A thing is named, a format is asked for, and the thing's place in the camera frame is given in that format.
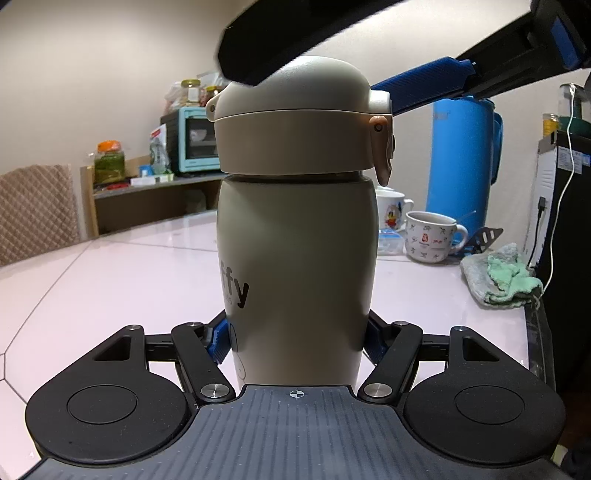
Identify white patterned mug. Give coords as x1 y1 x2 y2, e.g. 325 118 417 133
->
404 211 470 264

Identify white cable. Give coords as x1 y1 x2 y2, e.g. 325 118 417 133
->
541 83 583 296

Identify green jar with orange lid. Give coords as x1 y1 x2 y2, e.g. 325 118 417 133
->
95 141 127 185

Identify pale glass jar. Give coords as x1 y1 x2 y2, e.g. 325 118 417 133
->
180 79 202 108

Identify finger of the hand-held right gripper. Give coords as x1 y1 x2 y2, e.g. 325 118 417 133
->
216 0 416 87
372 0 591 115

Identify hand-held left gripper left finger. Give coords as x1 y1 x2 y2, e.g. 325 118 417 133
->
92 313 237 403

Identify black cable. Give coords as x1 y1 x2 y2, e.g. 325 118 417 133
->
525 196 549 269

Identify clear plastic bag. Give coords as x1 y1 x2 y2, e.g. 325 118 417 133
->
163 82 184 114

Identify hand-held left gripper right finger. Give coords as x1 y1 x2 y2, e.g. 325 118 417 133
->
358 310 502 404

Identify blue thermos flask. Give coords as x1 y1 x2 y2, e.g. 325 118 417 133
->
425 95 505 232

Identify blue white plastic pack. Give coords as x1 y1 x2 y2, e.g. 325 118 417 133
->
379 228 410 256

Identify beige insulated bottle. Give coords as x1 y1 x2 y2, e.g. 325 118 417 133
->
217 172 380 387

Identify green cloth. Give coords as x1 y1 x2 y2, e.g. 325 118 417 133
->
460 243 545 309

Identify white cartoon mug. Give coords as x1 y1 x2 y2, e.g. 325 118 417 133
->
376 186 415 232

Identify light blue toaster oven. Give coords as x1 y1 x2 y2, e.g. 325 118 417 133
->
160 107 222 174

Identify chair with quilted cover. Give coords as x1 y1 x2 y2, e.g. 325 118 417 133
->
0 164 81 267

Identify black cabinet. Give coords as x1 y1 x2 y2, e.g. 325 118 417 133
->
536 129 591 398

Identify black metal stand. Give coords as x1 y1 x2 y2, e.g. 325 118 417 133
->
464 226 505 256

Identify printed plastic bag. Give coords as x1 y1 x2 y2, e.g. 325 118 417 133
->
147 123 173 175

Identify beige bottle cap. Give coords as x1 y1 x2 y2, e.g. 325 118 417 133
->
205 55 398 186

